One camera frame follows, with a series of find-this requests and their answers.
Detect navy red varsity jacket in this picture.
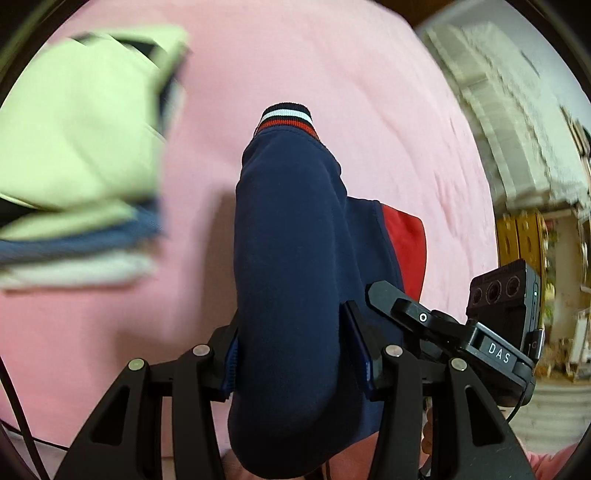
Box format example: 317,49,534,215
228,102,427,479

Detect yellow wooden cabinet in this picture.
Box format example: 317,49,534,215
496,210,547,282

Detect white folded garment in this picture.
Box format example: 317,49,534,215
1,249,156,291

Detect blue folded jeans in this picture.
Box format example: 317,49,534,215
1,200,161,266

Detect white lace curtain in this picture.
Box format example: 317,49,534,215
422,22,590,214

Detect pink fleece bed blanket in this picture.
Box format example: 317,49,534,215
1,1,497,475

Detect light green folded garment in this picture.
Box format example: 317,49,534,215
1,25,188,241

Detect black camera box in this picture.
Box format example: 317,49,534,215
466,259,545,363

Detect black cable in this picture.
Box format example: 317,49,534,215
0,357,70,480

